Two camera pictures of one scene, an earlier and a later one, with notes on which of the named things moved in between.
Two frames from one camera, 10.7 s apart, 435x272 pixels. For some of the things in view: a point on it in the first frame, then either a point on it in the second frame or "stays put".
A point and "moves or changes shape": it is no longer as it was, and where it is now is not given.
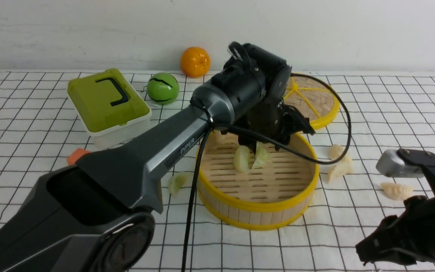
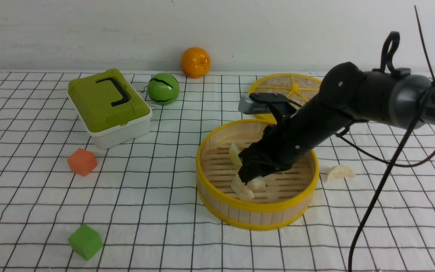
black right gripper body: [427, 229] to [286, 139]
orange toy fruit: [195, 62] stays put
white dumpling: [345, 166] moves or changes shape
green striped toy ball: [162, 88] stays put
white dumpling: [336, 151] to [240, 189]
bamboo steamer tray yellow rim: [272, 198] stays put
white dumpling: [395, 191] to [257, 184]
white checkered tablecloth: [25, 122] stays put
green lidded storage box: [107, 106] stays put
